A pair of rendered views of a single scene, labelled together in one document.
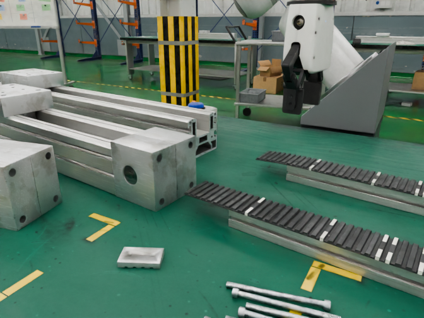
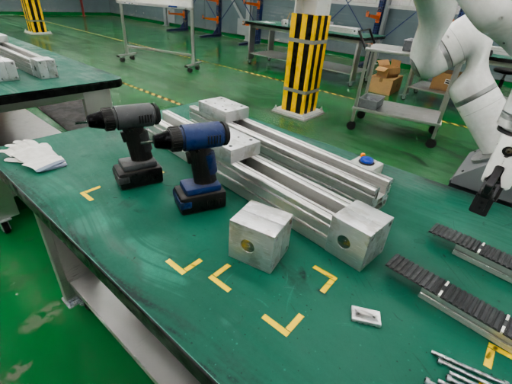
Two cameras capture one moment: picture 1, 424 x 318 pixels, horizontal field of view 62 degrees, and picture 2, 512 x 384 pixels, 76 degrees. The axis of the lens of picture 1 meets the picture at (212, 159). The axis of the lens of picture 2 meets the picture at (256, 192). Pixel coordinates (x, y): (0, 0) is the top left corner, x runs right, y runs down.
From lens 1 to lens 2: 0.33 m
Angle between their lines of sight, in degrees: 12
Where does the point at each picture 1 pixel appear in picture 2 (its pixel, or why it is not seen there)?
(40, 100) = (252, 149)
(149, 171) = (363, 246)
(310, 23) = not seen: outside the picture
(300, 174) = (465, 252)
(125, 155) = (344, 228)
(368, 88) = not seen: outside the picture
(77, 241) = (315, 292)
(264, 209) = (450, 293)
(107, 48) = (227, 26)
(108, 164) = (324, 228)
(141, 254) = (366, 315)
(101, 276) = (343, 327)
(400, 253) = not seen: outside the picture
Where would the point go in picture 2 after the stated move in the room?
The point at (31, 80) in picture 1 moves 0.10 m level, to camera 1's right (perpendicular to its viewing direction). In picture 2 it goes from (228, 115) to (257, 118)
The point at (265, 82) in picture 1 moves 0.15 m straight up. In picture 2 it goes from (381, 83) to (384, 73)
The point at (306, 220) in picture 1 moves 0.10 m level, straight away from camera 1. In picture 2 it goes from (487, 312) to (482, 275)
